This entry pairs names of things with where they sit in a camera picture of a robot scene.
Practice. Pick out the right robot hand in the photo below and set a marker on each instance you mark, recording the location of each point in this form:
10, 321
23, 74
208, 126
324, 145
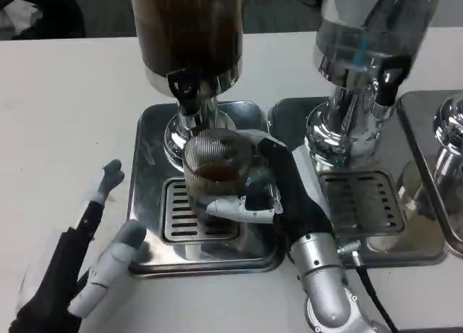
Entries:
293, 195

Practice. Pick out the clear drink dispenser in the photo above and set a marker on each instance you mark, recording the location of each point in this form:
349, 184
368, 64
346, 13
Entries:
369, 29

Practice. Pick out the black tap of dark dispenser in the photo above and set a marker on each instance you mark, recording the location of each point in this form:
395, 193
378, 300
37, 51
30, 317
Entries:
182, 90

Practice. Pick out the steel drip tray of dark dispenser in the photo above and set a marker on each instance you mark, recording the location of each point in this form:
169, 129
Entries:
144, 188

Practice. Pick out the steel grid of clear dispenser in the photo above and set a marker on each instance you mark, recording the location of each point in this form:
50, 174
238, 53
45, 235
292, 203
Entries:
361, 202

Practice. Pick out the dark drink dispenser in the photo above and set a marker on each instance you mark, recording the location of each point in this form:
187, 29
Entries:
188, 29

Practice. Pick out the person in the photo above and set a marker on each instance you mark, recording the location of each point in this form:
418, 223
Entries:
54, 7

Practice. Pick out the black tap of clear dispenser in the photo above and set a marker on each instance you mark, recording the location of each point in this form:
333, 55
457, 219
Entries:
388, 90

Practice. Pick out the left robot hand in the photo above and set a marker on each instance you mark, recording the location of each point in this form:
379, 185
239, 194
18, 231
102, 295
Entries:
54, 275

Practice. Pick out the steel grid of dark dispenser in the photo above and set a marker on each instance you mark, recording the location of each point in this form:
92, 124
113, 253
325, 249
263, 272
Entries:
181, 232

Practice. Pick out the clear ribbed glass cup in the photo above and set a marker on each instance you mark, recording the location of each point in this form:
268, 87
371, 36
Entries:
217, 148

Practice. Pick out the steel drip tray of clear dispenser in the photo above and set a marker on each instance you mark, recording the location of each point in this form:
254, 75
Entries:
416, 239

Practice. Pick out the steel tray of chrome stand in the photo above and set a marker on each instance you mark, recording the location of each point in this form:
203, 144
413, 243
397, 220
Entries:
419, 123

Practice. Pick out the chrome dispenser stand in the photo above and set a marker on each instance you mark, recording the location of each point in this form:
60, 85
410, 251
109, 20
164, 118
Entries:
450, 130

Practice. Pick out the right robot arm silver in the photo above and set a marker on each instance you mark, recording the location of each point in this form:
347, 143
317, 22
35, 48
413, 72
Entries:
325, 275

